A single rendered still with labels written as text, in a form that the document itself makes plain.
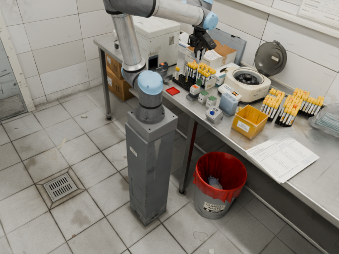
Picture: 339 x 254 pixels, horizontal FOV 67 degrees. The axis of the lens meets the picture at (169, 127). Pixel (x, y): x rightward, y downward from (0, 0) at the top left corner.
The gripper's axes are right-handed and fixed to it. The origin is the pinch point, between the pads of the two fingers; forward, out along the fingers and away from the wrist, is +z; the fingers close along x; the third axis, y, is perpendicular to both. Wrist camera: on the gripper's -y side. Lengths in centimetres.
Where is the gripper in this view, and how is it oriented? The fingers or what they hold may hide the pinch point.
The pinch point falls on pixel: (199, 62)
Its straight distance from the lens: 152.6
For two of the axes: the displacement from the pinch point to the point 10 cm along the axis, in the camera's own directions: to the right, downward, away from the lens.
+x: -7.6, 4.0, -5.2
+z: -0.7, 7.4, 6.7
